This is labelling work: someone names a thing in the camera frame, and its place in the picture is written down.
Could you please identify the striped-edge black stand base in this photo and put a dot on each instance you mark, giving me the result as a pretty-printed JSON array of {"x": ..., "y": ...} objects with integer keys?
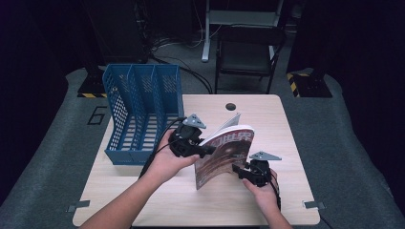
[
  {"x": 310, "y": 84},
  {"x": 92, "y": 87}
]

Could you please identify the blue plastic file rack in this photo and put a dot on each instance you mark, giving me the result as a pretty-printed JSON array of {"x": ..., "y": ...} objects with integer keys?
[{"x": 143, "y": 95}]

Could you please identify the glossy illustrated magazine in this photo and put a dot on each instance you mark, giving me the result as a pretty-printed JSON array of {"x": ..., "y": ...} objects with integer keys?
[{"x": 226, "y": 152}]

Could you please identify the dark equipment cabinet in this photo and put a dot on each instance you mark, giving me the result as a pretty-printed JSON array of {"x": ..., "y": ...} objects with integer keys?
[{"x": 114, "y": 31}]

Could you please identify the white metal stand frame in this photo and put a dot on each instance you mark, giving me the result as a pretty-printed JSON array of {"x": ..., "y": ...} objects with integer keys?
[{"x": 242, "y": 17}]

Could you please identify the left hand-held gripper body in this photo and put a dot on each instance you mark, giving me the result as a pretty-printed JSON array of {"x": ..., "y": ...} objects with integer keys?
[{"x": 184, "y": 143}]

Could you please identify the black folding chair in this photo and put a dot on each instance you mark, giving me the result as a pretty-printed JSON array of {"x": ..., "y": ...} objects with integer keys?
[{"x": 250, "y": 54}]

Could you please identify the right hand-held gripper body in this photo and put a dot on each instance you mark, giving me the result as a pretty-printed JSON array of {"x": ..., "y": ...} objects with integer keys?
[{"x": 260, "y": 173}]

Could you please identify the grey metal table tab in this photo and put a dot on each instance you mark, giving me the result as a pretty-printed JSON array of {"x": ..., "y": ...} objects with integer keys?
[{"x": 78, "y": 205}]

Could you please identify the person's right hand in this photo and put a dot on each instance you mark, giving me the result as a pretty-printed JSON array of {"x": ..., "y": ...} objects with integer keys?
[{"x": 262, "y": 194}]

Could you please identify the person's left hand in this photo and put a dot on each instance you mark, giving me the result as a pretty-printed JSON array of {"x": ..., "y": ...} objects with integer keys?
[{"x": 168, "y": 162}]

